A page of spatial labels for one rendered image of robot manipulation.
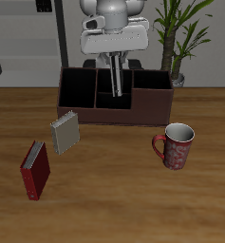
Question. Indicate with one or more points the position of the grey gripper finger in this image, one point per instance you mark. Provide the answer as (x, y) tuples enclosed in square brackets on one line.
[(119, 76), (113, 74)]

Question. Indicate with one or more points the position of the dark brown desk caddy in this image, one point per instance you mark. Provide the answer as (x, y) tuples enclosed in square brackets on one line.
[(148, 107)]

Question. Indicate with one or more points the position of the flat black base plate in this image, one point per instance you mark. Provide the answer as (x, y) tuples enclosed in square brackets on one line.
[(136, 64)]

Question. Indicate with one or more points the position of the grey striped book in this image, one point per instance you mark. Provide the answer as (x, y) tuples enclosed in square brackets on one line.
[(66, 136)]

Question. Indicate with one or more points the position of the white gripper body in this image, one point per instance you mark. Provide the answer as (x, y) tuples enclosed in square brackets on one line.
[(117, 39)]

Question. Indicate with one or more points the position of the red patterned mug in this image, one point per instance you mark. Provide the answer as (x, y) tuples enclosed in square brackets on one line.
[(178, 152)]

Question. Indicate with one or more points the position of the grey wall shelf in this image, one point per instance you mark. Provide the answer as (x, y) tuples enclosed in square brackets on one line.
[(25, 38)]

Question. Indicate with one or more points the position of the green pot plant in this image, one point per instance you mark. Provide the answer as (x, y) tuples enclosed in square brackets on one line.
[(169, 41)]

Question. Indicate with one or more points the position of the black vertical post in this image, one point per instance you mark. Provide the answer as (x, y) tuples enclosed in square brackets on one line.
[(61, 31)]

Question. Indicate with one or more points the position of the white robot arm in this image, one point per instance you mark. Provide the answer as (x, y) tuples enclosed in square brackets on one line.
[(112, 12)]

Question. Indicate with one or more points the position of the red book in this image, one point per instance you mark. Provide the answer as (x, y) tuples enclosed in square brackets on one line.
[(38, 172)]

